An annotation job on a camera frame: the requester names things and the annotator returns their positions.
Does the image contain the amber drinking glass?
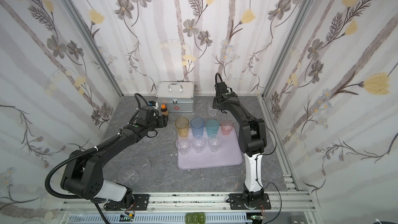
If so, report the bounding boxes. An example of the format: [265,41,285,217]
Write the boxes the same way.
[175,117,189,138]

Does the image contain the clear tumbler glass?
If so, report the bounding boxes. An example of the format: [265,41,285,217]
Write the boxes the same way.
[191,135,206,153]
[208,134,222,152]
[176,138,191,155]

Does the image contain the silver metal first-aid case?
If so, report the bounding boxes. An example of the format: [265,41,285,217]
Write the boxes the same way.
[155,82,194,113]

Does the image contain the pink drinking glass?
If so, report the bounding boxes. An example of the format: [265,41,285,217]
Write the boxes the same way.
[221,121,233,135]

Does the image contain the blue plastic cup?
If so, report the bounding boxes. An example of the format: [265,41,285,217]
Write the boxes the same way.
[190,117,205,137]

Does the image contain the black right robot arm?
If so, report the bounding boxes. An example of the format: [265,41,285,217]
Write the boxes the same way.
[212,73,273,209]

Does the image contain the green terminal block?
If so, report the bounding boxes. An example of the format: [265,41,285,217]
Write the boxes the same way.
[185,213,206,224]

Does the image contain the teal plastic cup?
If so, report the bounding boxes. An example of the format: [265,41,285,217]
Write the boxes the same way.
[206,119,220,137]

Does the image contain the small clear glass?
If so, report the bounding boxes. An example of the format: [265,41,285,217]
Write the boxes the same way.
[208,108,218,116]

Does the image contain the lilac plastic tray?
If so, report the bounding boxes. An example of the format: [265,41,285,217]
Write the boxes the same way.
[177,129,243,170]

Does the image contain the brown bottle orange cap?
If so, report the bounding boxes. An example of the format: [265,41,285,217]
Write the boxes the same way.
[161,104,169,116]

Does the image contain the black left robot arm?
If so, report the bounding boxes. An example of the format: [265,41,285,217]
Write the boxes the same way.
[44,93,168,211]

